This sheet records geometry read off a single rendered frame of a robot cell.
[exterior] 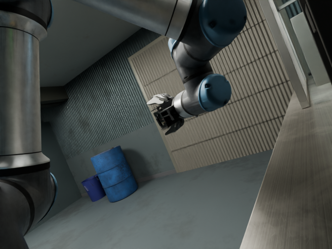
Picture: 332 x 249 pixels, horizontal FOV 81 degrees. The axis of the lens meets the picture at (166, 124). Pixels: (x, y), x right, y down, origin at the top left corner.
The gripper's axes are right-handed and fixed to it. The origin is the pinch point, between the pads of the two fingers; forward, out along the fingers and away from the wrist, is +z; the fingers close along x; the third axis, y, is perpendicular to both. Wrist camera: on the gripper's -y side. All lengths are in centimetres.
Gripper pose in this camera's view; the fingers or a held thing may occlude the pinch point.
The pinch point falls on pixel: (162, 114)
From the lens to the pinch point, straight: 74.4
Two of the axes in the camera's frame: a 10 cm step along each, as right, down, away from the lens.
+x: 5.0, 8.6, 1.0
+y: -7.6, 4.9, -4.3
